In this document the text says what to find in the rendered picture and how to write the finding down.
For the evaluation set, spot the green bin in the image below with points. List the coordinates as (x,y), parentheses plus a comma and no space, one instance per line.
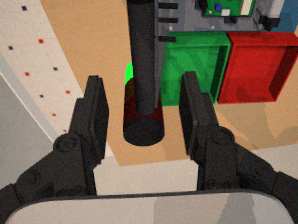
(207,57)

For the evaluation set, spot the green circuit board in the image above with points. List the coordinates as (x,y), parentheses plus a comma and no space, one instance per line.
(230,7)

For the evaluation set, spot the red open-top bin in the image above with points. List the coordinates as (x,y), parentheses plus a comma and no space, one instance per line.
(257,73)

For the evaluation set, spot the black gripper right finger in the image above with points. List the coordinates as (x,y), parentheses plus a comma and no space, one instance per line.
(221,161)

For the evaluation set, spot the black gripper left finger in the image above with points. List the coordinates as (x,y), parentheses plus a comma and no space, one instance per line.
(68,169)

